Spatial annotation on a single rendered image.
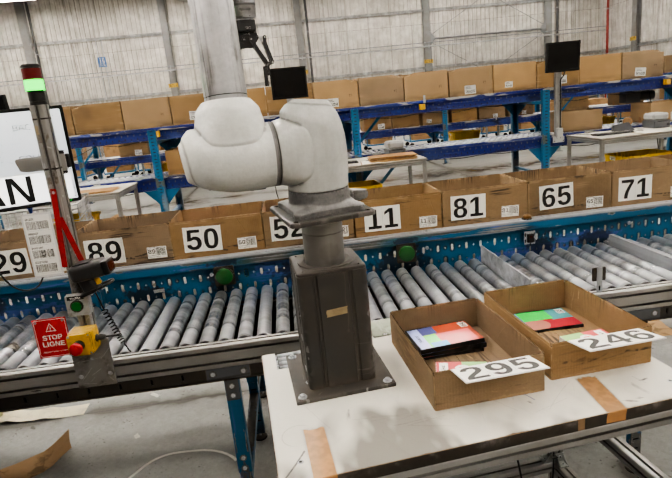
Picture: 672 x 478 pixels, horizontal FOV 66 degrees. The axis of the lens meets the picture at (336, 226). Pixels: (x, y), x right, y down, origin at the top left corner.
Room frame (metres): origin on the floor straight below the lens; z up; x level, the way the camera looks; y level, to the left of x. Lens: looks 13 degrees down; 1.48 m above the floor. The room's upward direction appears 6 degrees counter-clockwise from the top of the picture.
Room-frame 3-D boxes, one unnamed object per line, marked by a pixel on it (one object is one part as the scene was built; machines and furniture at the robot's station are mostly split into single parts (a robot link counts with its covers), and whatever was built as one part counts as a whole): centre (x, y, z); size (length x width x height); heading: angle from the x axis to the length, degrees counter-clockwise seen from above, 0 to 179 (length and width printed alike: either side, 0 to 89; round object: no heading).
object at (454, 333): (1.38, -0.28, 0.79); 0.19 x 0.14 x 0.02; 101
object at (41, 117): (1.55, 0.81, 1.11); 0.12 x 0.05 x 0.88; 95
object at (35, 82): (1.55, 0.81, 1.62); 0.05 x 0.05 x 0.06
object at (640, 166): (2.46, -1.44, 0.96); 0.39 x 0.29 x 0.17; 94
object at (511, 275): (1.94, -0.64, 0.76); 0.46 x 0.01 x 0.09; 5
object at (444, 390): (1.29, -0.30, 0.80); 0.38 x 0.28 x 0.10; 8
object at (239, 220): (2.30, 0.52, 0.96); 0.39 x 0.29 x 0.17; 95
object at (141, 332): (1.83, 0.75, 0.72); 0.52 x 0.05 x 0.05; 5
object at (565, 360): (1.37, -0.61, 0.80); 0.38 x 0.28 x 0.10; 8
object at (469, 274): (1.93, -0.54, 0.72); 0.52 x 0.05 x 0.05; 5
